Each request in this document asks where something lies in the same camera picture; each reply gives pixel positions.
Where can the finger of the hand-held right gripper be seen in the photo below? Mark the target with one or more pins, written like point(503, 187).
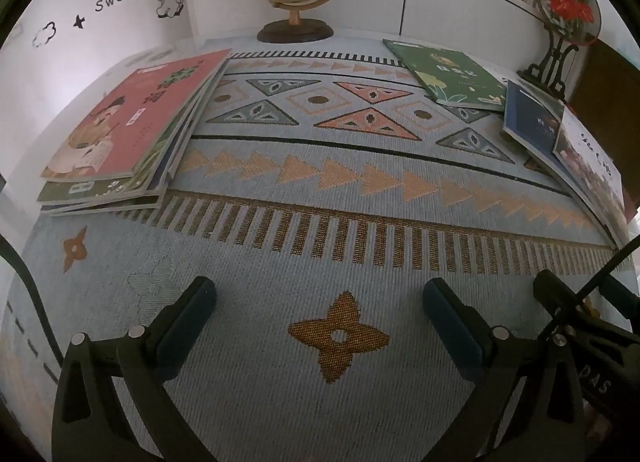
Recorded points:
point(555, 294)
point(620, 294)

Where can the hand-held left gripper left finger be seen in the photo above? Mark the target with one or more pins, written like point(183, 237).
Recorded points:
point(192, 314)

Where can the black star wall sticker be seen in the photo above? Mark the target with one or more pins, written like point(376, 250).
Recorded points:
point(79, 21)

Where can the cloud outline wall sticker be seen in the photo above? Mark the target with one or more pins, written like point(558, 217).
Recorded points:
point(44, 35)

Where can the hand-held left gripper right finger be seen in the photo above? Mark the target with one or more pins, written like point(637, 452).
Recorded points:
point(450, 322)

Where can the green book with yellow print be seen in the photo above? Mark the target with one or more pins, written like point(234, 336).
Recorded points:
point(450, 72)

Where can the patterned woven table mat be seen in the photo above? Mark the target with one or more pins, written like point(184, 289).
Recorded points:
point(280, 252)

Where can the white photo cover book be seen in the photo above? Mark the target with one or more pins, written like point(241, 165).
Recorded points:
point(595, 156)

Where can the round fan ornament on stand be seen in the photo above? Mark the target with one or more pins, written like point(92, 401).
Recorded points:
point(565, 1)

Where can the blue storybook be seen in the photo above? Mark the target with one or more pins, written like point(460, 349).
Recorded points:
point(530, 116)

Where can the pink picture book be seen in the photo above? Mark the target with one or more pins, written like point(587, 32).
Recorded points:
point(145, 106)

